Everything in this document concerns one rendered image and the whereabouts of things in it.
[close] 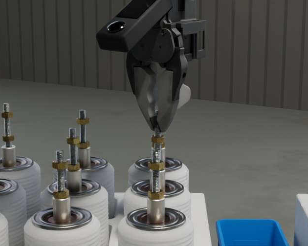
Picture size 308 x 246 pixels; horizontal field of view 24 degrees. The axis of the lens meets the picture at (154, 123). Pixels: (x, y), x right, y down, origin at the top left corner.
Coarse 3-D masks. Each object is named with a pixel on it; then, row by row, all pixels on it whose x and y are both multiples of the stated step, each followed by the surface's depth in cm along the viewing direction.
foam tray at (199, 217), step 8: (120, 200) 117; (192, 200) 117; (200, 200) 117; (120, 208) 114; (192, 208) 114; (200, 208) 114; (120, 216) 110; (192, 216) 110; (200, 216) 110; (112, 224) 107; (200, 224) 107; (208, 224) 108; (112, 232) 104; (200, 232) 104; (208, 232) 104; (112, 240) 101; (200, 240) 101; (208, 240) 101
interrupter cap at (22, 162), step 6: (18, 156) 116; (0, 162) 114; (18, 162) 114; (24, 162) 113; (30, 162) 113; (0, 168) 109; (6, 168) 109; (12, 168) 109; (18, 168) 110; (24, 168) 110
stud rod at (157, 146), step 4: (156, 128) 98; (156, 132) 98; (160, 132) 98; (156, 136) 98; (160, 136) 99; (156, 144) 99; (160, 144) 99; (156, 148) 99; (160, 148) 99; (160, 152) 99; (160, 156) 99
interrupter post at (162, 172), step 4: (160, 172) 99; (164, 172) 100; (160, 176) 99; (164, 176) 100; (160, 180) 99; (164, 180) 100; (160, 184) 100; (164, 184) 100; (160, 188) 100; (164, 188) 100
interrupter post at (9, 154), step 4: (4, 148) 111; (8, 148) 111; (12, 148) 111; (4, 152) 111; (8, 152) 111; (12, 152) 111; (4, 156) 111; (8, 156) 111; (12, 156) 112; (4, 160) 112; (8, 160) 111; (12, 160) 112; (4, 164) 112; (8, 164) 112; (12, 164) 112
